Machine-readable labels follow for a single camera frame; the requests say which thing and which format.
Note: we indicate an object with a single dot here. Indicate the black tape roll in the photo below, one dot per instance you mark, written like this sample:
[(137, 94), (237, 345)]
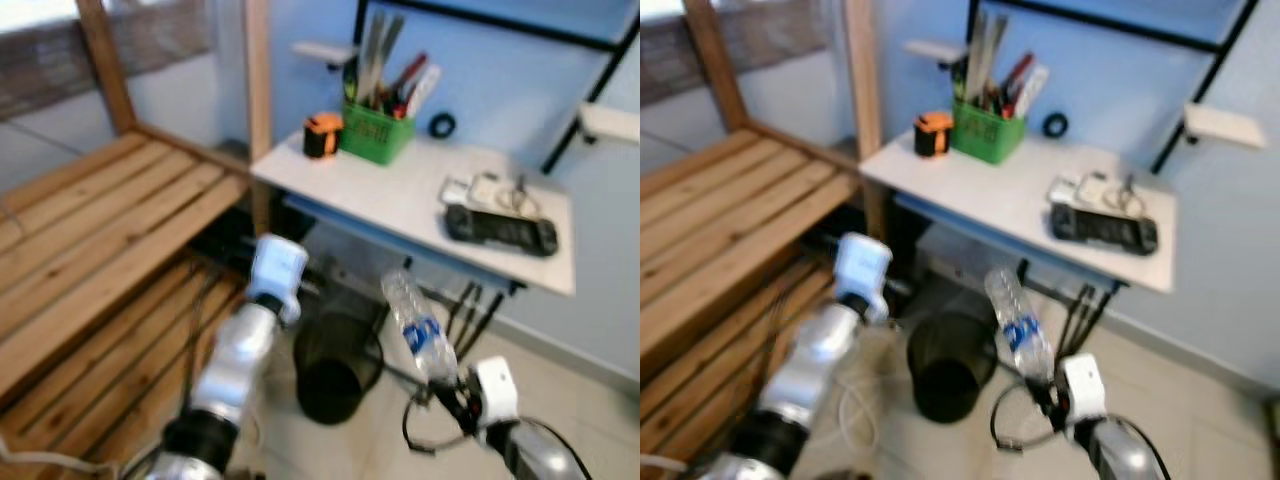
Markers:
[(433, 125), (1045, 125)]

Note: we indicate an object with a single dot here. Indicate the black handheld game console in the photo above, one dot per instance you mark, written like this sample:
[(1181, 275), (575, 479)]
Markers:
[(500, 232), (1105, 230)]

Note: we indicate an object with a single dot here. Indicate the grey metal ruler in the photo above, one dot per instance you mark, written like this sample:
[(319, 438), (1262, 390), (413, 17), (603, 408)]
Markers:
[(982, 58), (372, 60)]

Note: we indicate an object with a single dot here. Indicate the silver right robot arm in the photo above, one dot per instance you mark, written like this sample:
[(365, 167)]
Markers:
[(1120, 455), (530, 455)]

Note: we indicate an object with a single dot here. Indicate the orange black tape measure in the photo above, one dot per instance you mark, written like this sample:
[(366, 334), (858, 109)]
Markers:
[(932, 133), (322, 135)]

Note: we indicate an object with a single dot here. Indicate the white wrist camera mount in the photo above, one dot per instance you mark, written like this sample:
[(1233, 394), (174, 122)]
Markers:
[(495, 385), (278, 270), (1083, 385), (862, 268)]

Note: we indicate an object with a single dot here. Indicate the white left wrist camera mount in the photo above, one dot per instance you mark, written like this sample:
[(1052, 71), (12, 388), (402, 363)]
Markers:
[(278, 270), (862, 268)]

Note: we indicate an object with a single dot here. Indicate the white desk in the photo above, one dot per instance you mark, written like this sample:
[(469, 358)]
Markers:
[(400, 195), (1000, 195)]

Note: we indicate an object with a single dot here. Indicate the green plastic basket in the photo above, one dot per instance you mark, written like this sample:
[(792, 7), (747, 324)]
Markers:
[(985, 135), (375, 135)]

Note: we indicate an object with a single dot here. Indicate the wooden slatted bed frame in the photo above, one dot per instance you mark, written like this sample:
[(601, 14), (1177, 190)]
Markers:
[(720, 210), (90, 220)]

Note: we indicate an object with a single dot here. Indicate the white shelf board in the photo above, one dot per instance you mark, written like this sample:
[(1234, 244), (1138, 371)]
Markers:
[(320, 52), (1225, 125), (610, 122), (935, 50)]

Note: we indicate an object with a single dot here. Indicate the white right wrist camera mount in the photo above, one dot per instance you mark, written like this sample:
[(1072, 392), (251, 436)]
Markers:
[(1083, 385), (495, 385)]

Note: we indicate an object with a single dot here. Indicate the red pen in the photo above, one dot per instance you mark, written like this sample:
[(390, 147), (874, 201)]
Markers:
[(1018, 75), (412, 78)]

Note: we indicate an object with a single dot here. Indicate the black waste bin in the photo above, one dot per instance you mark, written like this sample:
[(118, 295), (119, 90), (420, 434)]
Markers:
[(335, 370), (950, 370)]

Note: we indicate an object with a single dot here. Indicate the white pen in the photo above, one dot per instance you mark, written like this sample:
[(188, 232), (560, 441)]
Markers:
[(1033, 90), (425, 90)]

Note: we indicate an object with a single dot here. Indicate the black metal shelf frame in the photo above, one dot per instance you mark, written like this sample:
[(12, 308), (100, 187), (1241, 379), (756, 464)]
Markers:
[(590, 100), (1205, 85)]

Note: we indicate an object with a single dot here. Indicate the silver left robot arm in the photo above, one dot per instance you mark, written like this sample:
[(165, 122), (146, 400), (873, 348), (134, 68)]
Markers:
[(815, 360), (235, 360)]

